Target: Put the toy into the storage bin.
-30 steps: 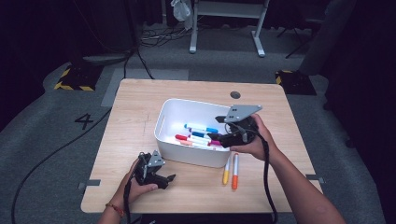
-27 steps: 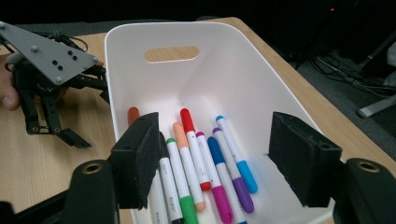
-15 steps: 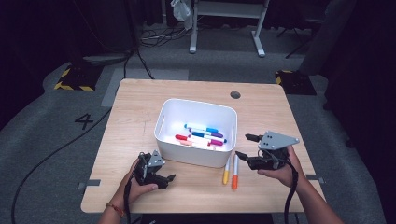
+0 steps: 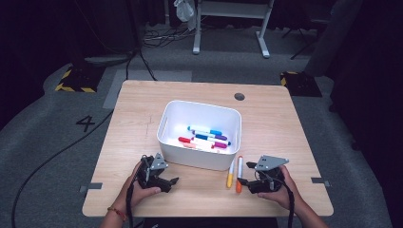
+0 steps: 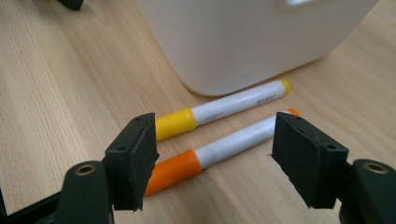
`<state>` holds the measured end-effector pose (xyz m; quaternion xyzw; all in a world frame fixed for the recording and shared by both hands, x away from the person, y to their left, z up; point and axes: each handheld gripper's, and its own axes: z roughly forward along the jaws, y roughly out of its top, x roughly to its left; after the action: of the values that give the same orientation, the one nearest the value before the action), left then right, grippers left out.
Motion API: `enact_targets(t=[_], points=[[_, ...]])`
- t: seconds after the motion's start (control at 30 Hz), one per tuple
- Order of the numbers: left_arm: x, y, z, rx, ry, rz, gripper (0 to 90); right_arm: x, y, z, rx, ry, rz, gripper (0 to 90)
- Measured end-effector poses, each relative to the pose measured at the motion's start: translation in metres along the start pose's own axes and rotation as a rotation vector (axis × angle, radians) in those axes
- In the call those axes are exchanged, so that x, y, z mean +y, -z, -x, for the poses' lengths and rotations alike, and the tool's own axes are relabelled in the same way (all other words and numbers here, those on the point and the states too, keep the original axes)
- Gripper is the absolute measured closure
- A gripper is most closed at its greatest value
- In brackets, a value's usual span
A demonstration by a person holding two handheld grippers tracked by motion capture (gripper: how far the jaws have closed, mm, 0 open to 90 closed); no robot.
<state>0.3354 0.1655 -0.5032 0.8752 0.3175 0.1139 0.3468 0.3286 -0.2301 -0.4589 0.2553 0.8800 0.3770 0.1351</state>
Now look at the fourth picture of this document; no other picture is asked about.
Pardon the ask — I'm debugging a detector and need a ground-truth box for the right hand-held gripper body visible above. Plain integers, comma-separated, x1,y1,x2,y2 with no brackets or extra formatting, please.
248,154,290,195

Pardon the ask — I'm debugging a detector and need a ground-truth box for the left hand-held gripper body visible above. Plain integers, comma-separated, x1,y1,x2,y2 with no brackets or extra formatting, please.
136,152,173,193

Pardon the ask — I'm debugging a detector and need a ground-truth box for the white plastic storage bin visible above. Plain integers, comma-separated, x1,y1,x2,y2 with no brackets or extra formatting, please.
156,100,242,172

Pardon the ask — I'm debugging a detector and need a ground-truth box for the magenta marker pen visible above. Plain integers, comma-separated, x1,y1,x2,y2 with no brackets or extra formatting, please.
193,139,228,150

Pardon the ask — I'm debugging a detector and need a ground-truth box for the peach marker pen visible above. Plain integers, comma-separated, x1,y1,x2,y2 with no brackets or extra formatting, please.
180,142,203,150

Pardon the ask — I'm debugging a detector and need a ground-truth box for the purple marker pen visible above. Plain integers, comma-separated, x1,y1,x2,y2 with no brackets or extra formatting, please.
191,130,228,142

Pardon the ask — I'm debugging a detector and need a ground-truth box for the light blue marker pen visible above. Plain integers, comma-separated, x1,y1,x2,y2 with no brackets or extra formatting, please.
186,125,223,137

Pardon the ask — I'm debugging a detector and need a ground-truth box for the person's right hand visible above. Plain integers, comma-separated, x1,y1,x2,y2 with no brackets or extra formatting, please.
257,164,300,212

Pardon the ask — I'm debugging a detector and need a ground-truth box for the person's left hand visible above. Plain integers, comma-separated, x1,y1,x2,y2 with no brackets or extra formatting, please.
115,161,162,217

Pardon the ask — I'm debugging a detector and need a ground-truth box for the orange marker pen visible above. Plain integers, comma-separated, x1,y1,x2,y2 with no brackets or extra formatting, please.
235,155,244,194

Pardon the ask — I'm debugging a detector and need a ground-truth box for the yellow marker pen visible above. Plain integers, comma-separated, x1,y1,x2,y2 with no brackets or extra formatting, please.
226,159,236,188

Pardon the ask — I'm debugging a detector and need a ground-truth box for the grey tape strip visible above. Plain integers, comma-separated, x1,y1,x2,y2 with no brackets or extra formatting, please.
311,177,331,188
79,181,104,194

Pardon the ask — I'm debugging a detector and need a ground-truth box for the person's dark clothing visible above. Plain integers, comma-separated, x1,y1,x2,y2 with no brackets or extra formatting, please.
144,217,279,228

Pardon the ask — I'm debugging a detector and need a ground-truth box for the black yellow striped floor plate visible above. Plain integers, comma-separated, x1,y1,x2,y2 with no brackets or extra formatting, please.
54,63,107,94
279,70,323,98

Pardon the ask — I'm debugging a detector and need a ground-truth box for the black tripod stand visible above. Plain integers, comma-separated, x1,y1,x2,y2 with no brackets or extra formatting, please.
281,18,321,61

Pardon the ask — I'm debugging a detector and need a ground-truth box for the grey curtain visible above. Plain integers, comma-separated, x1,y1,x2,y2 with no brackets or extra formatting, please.
303,0,364,77

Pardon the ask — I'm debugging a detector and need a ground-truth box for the white plastic bag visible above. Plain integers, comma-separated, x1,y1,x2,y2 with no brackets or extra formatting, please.
173,0,198,31

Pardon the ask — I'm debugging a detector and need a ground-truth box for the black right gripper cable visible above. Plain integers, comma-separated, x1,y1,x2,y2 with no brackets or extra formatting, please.
269,177,297,228

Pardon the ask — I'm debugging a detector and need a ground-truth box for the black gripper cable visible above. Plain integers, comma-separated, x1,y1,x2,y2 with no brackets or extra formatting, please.
125,181,137,228
269,177,297,228

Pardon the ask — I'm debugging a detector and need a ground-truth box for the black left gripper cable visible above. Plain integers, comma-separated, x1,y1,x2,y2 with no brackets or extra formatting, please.
125,181,137,228

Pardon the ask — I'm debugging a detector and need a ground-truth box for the red string bracelet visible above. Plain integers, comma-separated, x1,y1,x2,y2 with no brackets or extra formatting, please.
106,205,127,221

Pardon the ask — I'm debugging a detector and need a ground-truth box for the long black floor cable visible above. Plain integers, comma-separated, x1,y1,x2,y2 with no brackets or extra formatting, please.
10,108,115,228

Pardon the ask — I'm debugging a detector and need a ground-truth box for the black cable to stand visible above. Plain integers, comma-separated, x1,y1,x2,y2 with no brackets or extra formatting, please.
125,47,158,82

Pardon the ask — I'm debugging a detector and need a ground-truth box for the bundle of floor cables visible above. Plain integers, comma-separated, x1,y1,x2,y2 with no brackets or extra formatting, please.
142,27,196,48

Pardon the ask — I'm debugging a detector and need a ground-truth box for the white metal desk frame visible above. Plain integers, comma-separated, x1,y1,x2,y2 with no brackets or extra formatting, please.
192,0,276,59

